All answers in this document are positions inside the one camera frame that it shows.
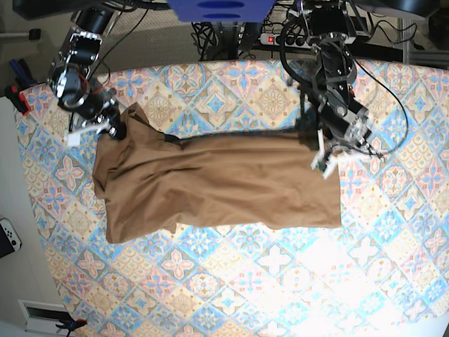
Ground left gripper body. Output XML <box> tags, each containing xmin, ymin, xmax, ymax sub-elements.
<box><xmin>310</xmin><ymin>128</ymin><xmax>386</xmax><ymax>180</ymax></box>

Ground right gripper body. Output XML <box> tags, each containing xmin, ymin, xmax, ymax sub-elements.
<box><xmin>66</xmin><ymin>117</ymin><xmax>126</xmax><ymax>147</ymax></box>

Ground brown t-shirt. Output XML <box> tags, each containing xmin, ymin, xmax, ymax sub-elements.
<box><xmin>92</xmin><ymin>105</ymin><xmax>341</xmax><ymax>244</ymax></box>

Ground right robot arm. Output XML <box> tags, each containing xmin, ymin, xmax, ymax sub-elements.
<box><xmin>47</xmin><ymin>6</ymin><xmax>126</xmax><ymax>147</ymax></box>

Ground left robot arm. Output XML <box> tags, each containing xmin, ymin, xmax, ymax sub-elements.
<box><xmin>279</xmin><ymin>1</ymin><xmax>382</xmax><ymax>178</ymax></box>

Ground red black clamp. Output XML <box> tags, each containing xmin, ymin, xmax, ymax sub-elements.
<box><xmin>4</xmin><ymin>85</ymin><xmax>30</xmax><ymax>116</ymax></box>

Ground white power strip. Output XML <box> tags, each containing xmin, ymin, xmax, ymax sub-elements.
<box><xmin>259</xmin><ymin>33</ymin><xmax>311</xmax><ymax>50</ymax></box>

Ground patterned tablecloth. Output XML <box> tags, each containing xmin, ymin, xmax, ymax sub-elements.
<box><xmin>15</xmin><ymin>60</ymin><xmax>448</xmax><ymax>336</ymax></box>

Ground game console controller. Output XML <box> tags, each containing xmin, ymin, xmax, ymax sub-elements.
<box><xmin>0</xmin><ymin>218</ymin><xmax>22</xmax><ymax>258</ymax></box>

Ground blue plastic box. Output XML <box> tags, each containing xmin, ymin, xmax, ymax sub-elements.
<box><xmin>167</xmin><ymin>0</ymin><xmax>275</xmax><ymax>22</ymax></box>

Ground black orange clamp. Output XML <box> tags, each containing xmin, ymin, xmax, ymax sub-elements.
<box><xmin>55</xmin><ymin>313</ymin><xmax>88</xmax><ymax>336</ymax></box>

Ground tangled black cables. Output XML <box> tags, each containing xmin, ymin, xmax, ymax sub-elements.
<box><xmin>191</xmin><ymin>20</ymin><xmax>260</xmax><ymax>62</ymax></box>

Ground white wall vent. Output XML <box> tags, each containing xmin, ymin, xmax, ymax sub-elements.
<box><xmin>18</xmin><ymin>299</ymin><xmax>70</xmax><ymax>336</ymax></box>

